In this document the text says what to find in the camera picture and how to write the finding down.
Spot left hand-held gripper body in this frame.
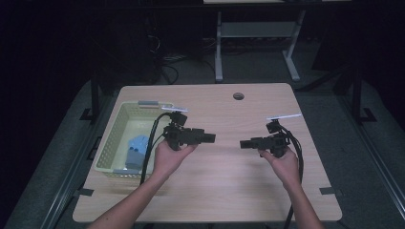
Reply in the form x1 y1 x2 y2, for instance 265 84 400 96
160 106 193 151

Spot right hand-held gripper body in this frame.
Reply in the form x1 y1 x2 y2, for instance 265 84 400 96
263 114 303 158

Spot blue and grey knit glove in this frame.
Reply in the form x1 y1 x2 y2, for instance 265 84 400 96
128 135 151 166
124 141 144 171

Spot pale yellow plastic basket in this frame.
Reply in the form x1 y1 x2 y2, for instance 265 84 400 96
94 100 176 179

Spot person's left hand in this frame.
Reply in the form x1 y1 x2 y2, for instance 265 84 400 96
152 139 199 183

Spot person's right hand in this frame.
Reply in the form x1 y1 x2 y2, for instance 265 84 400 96
258 147 302 193

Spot black tape strip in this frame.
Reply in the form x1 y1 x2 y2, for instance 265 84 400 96
74 188 96 198
319 186 344 196

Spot black upright stand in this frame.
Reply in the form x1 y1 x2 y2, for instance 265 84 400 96
351 63 377 125
79 70 101 125

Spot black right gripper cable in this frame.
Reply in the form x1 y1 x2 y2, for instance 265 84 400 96
279 123 305 229

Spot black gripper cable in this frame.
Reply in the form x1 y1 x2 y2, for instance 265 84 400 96
279 123 305 229
139 112 173 186

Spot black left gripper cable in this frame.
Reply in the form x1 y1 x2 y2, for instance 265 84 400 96
139 112 173 186

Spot black floor cables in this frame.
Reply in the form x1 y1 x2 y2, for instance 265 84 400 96
146 31 218 85

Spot grey metal rail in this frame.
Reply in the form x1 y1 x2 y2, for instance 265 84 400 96
336 94 405 220
40 94 108 229

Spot white metal table frame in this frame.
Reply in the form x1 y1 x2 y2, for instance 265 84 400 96
214 9 307 83

